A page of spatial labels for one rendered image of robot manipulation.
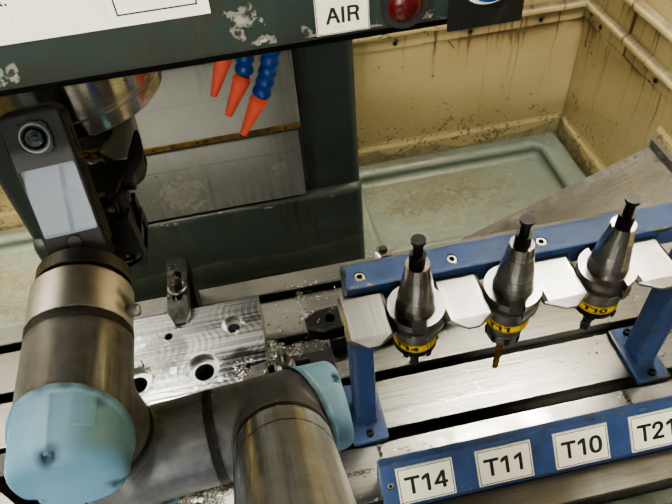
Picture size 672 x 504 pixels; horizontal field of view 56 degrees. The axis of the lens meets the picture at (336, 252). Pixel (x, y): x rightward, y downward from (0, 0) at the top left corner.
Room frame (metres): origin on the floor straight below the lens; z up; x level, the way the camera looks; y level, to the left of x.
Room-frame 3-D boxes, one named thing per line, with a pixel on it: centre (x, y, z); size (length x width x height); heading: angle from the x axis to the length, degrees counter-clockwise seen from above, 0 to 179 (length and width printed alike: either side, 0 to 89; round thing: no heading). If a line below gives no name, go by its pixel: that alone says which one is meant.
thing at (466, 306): (0.42, -0.14, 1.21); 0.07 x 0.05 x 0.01; 7
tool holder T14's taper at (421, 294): (0.41, -0.08, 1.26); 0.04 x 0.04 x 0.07
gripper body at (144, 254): (0.38, 0.20, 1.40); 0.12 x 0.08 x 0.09; 7
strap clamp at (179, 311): (0.66, 0.26, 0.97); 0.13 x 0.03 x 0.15; 7
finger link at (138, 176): (0.44, 0.18, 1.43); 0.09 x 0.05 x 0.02; 174
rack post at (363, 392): (0.46, -0.02, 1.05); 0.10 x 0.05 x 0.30; 7
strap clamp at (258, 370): (0.49, 0.08, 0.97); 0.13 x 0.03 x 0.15; 97
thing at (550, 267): (0.43, -0.24, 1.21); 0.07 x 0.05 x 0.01; 7
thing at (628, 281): (0.44, -0.30, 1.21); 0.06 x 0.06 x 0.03
